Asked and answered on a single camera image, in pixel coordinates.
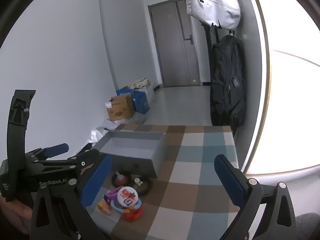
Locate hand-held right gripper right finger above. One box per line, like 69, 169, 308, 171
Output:
214, 154, 297, 240

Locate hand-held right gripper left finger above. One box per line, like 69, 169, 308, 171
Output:
30, 154, 113, 240

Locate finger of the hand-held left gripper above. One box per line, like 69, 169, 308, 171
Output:
35, 149, 101, 174
27, 143, 70, 161

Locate purple ring bracelet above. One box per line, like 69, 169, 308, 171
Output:
104, 189, 120, 202

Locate blue ring bracelet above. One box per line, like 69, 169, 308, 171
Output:
111, 197, 142, 212

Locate round white badge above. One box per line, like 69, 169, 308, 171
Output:
115, 186, 138, 207

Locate grey drawer box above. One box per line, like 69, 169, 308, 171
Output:
99, 131, 167, 179

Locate red disc toy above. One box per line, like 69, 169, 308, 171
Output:
122, 206, 143, 220

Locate person's left hand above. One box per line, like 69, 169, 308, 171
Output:
0, 197, 33, 235

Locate white plastic bag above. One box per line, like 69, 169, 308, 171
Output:
102, 119, 125, 131
87, 129, 106, 143

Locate brown cardboard box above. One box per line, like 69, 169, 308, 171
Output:
105, 94, 135, 121

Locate blue cardboard box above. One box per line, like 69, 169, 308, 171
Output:
116, 86, 150, 115

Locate cream cloth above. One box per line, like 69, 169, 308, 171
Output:
129, 78, 150, 89

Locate dark grey cloth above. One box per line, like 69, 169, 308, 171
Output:
295, 212, 320, 240

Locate gold framed mirror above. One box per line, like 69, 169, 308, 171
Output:
244, 0, 320, 178

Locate black backpack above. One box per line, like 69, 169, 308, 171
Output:
209, 35, 247, 127

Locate grey door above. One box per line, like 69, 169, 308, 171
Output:
148, 0, 202, 88

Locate white backpack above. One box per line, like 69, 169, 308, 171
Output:
185, 0, 241, 29

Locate black beaded bracelet red charm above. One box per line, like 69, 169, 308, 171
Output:
111, 171, 132, 188

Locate black beaded bracelet white charm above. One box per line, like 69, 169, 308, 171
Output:
132, 175, 153, 196

